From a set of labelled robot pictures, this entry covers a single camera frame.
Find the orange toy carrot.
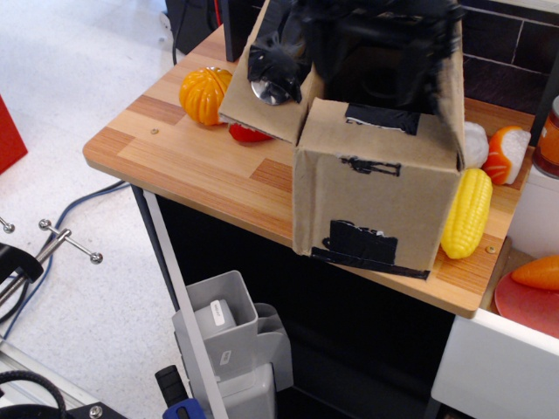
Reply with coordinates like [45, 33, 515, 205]
[511, 255, 558, 291]

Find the black coiled cable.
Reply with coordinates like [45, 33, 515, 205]
[0, 369, 67, 419]

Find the red box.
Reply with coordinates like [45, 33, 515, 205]
[0, 98, 28, 174]

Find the metal spoon taped left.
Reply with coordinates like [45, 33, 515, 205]
[247, 1, 311, 106]

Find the red plate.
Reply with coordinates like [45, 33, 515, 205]
[493, 273, 558, 338]

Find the blue cable on floor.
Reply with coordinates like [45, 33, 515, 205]
[0, 181, 131, 341]

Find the black device on floor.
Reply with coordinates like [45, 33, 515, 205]
[162, 0, 264, 63]

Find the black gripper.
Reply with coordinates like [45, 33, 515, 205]
[296, 1, 463, 114]

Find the white toy garlic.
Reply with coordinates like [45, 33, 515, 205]
[464, 121, 489, 168]

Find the brown cardboard box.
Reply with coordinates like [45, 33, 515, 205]
[219, 1, 466, 278]

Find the yellow toy corn cob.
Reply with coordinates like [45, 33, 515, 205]
[441, 168, 493, 259]

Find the blue black tool handle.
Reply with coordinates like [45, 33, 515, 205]
[155, 365, 206, 419]

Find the white drawer unit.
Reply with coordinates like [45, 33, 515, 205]
[431, 169, 558, 418]

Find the orange label can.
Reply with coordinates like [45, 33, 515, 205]
[533, 96, 559, 179]

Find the metal clamp with handle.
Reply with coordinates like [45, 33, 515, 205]
[1, 219, 104, 306]

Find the red toy tomato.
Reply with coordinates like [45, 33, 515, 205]
[229, 124, 272, 142]

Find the orange white toy sushi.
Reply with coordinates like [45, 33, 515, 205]
[482, 126, 531, 185]

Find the orange toy pumpkin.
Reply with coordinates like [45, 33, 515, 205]
[179, 66, 232, 127]

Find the grey plastic bin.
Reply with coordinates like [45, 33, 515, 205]
[173, 271, 293, 418]

